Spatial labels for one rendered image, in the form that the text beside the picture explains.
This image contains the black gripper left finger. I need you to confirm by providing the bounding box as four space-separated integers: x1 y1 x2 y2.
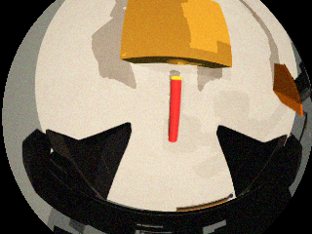
46 122 133 202

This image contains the red cylinder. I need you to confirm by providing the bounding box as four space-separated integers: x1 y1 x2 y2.
168 77 182 141

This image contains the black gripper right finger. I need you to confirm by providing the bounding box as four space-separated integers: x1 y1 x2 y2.
215 125 288 198

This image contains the hammer with orange handle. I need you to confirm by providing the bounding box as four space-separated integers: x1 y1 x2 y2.
175 194 234 212

